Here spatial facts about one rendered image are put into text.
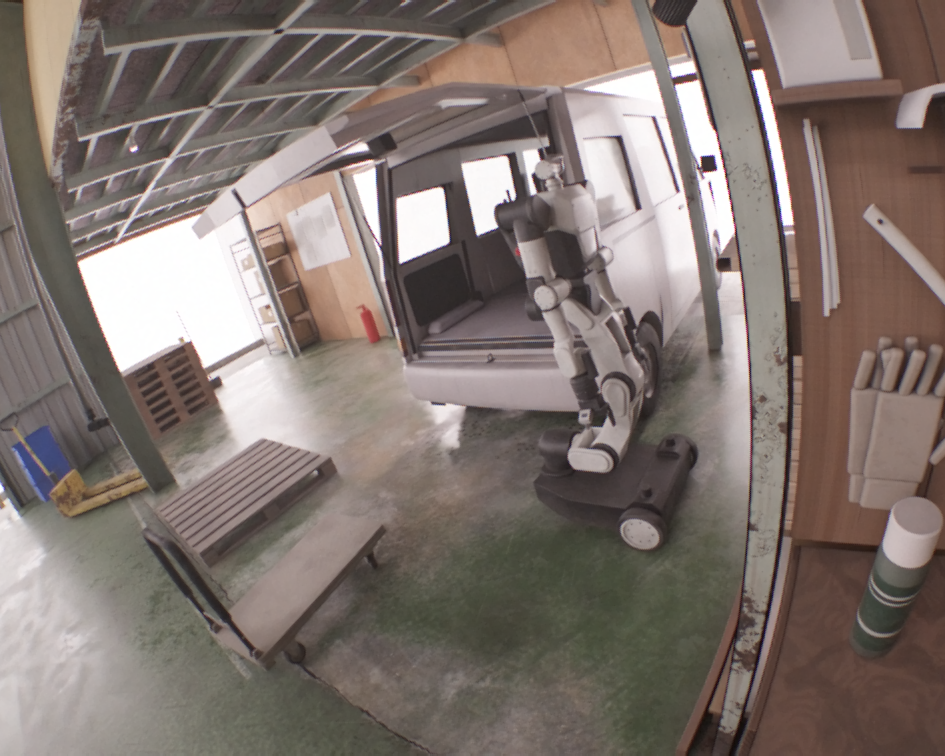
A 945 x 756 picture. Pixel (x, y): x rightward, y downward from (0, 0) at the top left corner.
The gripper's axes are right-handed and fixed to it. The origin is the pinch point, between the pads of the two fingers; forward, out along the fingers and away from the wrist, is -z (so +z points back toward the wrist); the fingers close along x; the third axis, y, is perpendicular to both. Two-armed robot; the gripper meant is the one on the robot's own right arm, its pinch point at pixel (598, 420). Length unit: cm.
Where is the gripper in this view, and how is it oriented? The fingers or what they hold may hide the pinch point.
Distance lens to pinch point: 174.4
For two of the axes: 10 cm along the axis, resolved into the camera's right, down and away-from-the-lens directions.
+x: 7.0, -1.7, -6.9
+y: 5.7, -4.5, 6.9
